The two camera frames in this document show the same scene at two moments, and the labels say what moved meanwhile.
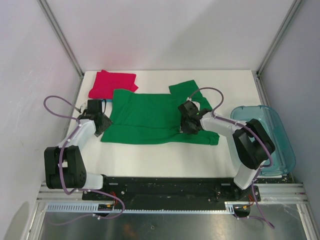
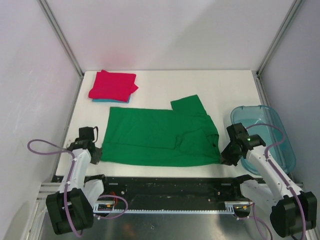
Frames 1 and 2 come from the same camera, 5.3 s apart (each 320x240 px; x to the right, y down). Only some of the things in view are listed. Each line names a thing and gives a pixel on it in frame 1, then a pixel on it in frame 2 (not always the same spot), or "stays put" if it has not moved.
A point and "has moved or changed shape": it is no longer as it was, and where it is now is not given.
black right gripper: (190, 131) -> (227, 159)
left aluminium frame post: (57, 31) stays put
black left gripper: (107, 123) -> (96, 159)
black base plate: (133, 190) stays put
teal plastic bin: (283, 158) stays put
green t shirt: (137, 117) has moved or changed shape
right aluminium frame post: (259, 83) stays put
